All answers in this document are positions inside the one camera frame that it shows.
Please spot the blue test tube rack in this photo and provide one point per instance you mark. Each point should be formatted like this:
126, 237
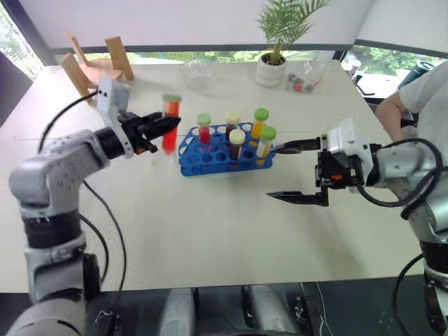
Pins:
217, 167

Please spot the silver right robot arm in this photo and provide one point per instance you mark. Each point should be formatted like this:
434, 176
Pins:
402, 164

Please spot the person in white shirt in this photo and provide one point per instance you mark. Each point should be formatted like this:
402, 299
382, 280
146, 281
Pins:
430, 94

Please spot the green palm plant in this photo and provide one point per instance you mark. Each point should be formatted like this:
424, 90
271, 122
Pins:
285, 21

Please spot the yellow test tube green cap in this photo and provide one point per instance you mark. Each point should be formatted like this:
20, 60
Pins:
265, 145

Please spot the grey rounded robot leg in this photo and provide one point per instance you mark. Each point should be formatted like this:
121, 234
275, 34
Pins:
178, 311
271, 309

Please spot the dark red tube cream cap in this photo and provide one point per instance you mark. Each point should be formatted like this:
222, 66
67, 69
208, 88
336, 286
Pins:
236, 147
232, 122

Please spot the white plant pot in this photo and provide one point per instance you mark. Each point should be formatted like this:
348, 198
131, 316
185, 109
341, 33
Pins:
269, 71

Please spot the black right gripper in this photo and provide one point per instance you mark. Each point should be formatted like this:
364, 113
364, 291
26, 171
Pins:
332, 168

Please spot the wooden stand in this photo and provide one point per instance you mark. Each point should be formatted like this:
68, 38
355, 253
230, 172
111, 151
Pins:
101, 68

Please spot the clear glass bowl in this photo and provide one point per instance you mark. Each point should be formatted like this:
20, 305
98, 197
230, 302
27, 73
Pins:
197, 75

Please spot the orange test tube green cap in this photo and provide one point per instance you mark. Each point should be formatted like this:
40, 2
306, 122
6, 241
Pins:
259, 126

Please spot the person's forearm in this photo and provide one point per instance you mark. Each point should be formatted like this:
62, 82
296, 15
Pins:
390, 112

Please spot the teal bottle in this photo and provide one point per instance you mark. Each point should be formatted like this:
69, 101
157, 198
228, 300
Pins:
418, 71

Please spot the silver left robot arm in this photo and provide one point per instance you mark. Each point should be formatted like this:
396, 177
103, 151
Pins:
52, 175

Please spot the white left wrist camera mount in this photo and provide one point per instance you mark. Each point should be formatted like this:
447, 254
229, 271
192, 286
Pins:
105, 94

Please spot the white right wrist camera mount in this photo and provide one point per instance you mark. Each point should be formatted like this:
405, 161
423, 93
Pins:
350, 140

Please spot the clear plastic bag with parts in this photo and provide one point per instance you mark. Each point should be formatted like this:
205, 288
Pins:
305, 78

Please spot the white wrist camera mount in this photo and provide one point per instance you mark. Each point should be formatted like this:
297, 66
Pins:
350, 140
105, 94

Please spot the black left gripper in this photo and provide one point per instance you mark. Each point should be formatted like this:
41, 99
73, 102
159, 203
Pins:
130, 130

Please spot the red test tube green cap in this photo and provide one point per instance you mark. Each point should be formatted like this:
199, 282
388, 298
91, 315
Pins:
171, 141
204, 133

